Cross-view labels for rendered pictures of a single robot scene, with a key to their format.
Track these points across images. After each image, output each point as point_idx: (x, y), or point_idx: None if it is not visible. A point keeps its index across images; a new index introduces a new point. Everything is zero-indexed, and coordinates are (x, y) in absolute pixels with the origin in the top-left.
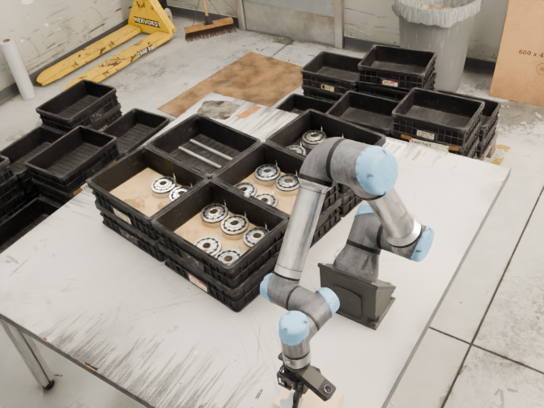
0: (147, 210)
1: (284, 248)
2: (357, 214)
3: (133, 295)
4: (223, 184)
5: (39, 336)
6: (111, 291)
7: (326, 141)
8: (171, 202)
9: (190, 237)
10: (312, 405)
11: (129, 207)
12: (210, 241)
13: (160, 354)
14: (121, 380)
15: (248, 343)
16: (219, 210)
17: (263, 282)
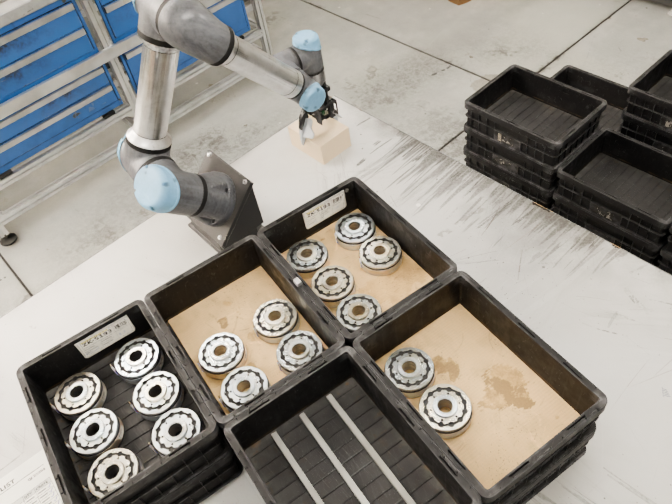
0: (477, 365)
1: (284, 64)
2: (176, 180)
3: (500, 287)
4: (327, 319)
5: (625, 251)
6: (536, 298)
7: (184, 3)
8: (423, 297)
9: (403, 290)
10: (316, 122)
11: (497, 302)
12: (372, 254)
13: (458, 208)
14: (502, 189)
15: None
16: (348, 310)
17: (318, 86)
